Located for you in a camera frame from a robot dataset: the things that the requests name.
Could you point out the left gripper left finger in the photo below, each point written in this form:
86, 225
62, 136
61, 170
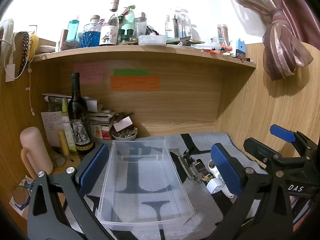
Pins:
46, 217

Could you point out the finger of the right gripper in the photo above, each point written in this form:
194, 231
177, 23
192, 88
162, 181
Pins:
260, 151
282, 133

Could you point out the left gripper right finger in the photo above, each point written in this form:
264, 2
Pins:
262, 209

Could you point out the white power adapter cube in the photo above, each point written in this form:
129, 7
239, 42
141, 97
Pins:
214, 185

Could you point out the clear plastic storage bin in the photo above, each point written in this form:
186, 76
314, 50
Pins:
142, 189

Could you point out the white handheld device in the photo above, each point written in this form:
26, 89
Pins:
216, 174

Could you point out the cartoon sticker card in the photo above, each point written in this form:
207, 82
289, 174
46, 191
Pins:
22, 210

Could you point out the black and gold lighter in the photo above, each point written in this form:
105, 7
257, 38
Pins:
200, 167

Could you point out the eyeglasses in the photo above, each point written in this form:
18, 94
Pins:
60, 160

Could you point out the pink thermos cup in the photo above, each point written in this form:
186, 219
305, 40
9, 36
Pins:
34, 154

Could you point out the yellow lip balm tube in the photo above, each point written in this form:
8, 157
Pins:
63, 143

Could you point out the green label spray bottle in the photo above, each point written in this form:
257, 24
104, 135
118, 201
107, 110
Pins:
67, 126

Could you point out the handwritten white note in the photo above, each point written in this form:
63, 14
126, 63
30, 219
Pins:
52, 122

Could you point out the blue black stamp box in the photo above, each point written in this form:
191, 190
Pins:
240, 48

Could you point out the grey mat with black letters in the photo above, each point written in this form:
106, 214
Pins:
209, 208

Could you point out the dark wine bottle elephant label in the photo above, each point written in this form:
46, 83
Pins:
78, 117

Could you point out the stack of books and papers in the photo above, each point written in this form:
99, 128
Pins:
101, 120

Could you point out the white bowl of beads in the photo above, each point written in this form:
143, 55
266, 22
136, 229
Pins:
125, 134

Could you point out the silver tumbler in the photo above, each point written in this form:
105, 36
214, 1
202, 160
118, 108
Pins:
222, 31

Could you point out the pink curtain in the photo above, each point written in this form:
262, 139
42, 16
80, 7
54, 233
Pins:
289, 24

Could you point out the white card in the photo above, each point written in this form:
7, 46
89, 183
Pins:
122, 124

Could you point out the wooden shelf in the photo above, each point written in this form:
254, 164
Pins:
135, 52

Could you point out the clear plastic box on shelf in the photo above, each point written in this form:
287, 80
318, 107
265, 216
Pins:
152, 40

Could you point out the pink sticky note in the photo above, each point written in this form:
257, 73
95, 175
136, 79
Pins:
90, 72

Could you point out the green sticky note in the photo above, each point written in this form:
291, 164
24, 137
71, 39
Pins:
131, 72

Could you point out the green pump bottle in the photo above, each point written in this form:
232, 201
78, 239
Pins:
128, 18

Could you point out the white label liquor bottle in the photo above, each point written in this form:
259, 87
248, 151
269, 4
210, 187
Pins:
109, 32

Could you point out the blue liquid glass bottle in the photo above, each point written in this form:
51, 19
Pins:
91, 33

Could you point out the teal bottle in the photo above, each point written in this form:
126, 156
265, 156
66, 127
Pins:
72, 30

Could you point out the silver metal cylinder keychain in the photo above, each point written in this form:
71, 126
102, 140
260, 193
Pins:
190, 174

